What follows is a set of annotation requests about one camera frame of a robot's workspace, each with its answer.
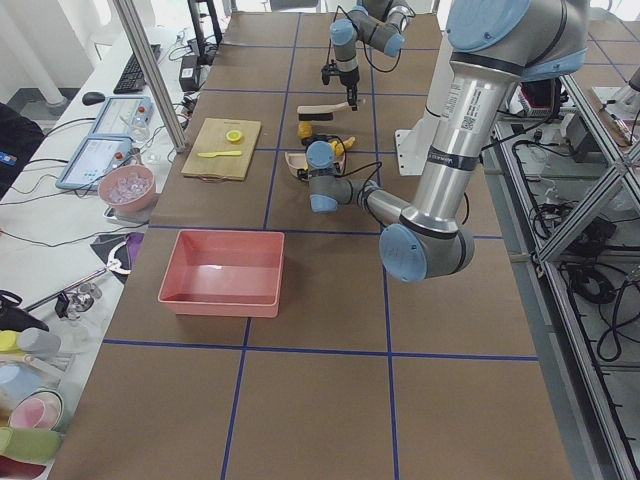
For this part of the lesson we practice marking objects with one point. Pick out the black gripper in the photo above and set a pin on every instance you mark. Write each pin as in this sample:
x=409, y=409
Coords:
x=348, y=79
x=311, y=174

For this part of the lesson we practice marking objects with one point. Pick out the tan toy ginger root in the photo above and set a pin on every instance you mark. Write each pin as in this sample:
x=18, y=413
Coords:
x=340, y=146

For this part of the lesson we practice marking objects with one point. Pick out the beige plastic dustpan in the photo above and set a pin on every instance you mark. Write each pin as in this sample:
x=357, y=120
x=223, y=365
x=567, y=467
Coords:
x=298, y=167

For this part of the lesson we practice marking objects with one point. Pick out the beige hand brush black bristles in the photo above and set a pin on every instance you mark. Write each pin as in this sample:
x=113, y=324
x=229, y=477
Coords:
x=325, y=112

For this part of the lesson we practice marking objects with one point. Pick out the brown toy potato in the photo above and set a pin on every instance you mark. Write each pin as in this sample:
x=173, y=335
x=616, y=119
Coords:
x=304, y=130

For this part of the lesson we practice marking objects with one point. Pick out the pink plastic bin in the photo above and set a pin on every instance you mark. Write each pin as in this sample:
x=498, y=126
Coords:
x=224, y=273

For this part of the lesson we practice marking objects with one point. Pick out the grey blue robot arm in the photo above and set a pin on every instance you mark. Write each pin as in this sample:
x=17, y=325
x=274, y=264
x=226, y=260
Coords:
x=495, y=45
x=377, y=24

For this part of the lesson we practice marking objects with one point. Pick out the yellow plastic knife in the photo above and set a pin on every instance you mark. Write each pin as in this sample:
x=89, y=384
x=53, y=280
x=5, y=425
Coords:
x=215, y=154

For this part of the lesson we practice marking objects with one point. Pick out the yellow lemon slices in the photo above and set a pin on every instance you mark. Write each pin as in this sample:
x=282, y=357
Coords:
x=234, y=136

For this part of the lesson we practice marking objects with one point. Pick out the wooden cutting board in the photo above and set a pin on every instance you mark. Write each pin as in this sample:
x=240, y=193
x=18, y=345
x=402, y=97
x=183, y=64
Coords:
x=212, y=138

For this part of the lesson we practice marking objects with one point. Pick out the black power adapter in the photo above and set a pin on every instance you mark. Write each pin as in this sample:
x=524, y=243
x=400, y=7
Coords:
x=189, y=75

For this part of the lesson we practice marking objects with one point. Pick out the pink bowl with clear pieces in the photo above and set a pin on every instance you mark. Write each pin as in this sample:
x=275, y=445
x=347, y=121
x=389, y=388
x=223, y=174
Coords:
x=128, y=189

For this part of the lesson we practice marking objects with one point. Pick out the upper blue teach pendant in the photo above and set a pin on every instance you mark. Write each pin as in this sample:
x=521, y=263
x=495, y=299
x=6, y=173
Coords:
x=120, y=112

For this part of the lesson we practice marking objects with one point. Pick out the blue teach pendant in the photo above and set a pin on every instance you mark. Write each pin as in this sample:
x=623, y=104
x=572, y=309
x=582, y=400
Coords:
x=120, y=112
x=96, y=156

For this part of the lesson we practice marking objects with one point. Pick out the black keyboard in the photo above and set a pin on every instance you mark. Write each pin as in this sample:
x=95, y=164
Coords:
x=132, y=79

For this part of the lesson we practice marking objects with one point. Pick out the lower blue teach pendant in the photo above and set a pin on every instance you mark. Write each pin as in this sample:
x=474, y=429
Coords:
x=96, y=156

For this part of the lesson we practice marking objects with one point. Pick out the black computer mouse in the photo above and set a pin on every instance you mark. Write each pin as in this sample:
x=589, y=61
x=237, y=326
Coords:
x=93, y=98

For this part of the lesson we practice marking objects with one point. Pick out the stacked pastel cups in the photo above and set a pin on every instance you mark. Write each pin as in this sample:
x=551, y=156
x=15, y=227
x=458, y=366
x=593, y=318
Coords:
x=34, y=410

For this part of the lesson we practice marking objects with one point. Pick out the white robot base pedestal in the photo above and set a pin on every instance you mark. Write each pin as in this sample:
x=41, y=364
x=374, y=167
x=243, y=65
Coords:
x=412, y=145

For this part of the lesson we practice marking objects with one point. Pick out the aluminium frame post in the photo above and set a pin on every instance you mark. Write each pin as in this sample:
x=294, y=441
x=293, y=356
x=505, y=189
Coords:
x=141, y=48

